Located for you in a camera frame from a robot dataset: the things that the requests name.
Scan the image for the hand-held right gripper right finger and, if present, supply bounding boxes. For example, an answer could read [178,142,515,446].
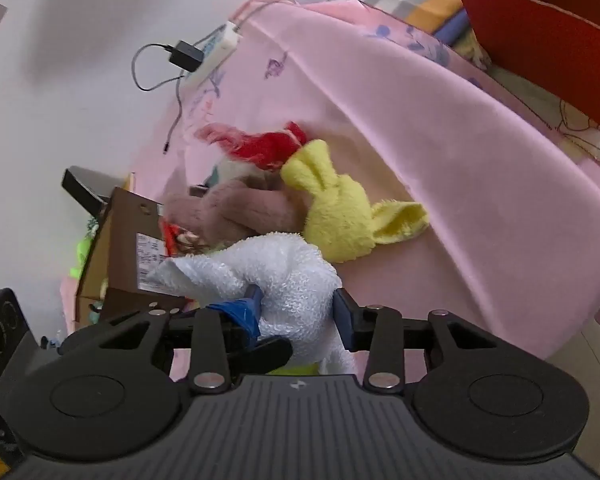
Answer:
[330,287,501,391]

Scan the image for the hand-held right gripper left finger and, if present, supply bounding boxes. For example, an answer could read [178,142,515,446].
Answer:
[60,284,294,395]

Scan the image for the white terry towel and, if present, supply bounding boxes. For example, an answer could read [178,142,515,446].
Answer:
[147,231,356,376]

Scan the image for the mauve plush bear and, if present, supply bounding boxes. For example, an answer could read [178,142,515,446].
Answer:
[165,167,311,251]

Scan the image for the brown cardboard box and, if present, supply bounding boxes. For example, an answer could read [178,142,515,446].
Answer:
[75,187,191,326]

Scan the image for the red knitted plush toy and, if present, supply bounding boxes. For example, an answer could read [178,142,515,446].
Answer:
[195,121,308,171]

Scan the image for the red printed pouch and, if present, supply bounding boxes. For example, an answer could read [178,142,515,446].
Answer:
[162,220,201,256]

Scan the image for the green yellow plush toy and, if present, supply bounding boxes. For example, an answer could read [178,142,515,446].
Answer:
[70,237,93,278]

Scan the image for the black phone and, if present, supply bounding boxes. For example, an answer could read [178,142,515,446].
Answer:
[62,166,118,216]

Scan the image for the pink printed bed sheet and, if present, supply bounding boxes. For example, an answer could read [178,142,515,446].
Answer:
[60,0,600,381]

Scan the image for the black charger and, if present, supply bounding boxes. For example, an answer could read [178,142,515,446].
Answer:
[168,40,205,72]

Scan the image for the white power strip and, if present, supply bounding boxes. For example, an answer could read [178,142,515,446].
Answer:
[177,21,243,88]

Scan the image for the red felt box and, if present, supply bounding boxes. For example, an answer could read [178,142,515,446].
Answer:
[452,0,600,131]

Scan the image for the black charging cable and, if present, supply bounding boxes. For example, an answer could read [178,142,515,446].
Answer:
[131,42,187,155]

